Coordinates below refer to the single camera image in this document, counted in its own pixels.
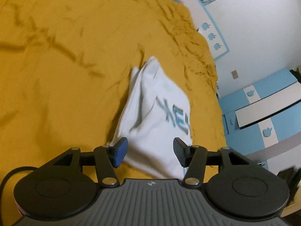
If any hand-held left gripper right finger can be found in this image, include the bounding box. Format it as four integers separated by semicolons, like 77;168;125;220
173;137;250;186

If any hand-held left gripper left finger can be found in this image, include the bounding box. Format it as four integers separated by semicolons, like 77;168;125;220
53;137;128;186

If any white printed sweatshirt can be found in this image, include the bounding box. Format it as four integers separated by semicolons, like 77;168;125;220
110;56;192;179

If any blue and white wardrobe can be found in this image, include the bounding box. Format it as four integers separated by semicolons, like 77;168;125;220
217;68;301;172

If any black framed mirror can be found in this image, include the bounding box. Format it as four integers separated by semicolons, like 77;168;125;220
235;82;301;129

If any yellow quilt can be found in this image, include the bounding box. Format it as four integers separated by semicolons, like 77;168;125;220
0;0;227;226

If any blue headboard with apple cutouts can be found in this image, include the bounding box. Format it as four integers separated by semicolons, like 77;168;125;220
196;3;230;61

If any black cable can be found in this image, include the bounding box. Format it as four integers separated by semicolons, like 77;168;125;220
0;166;39;195

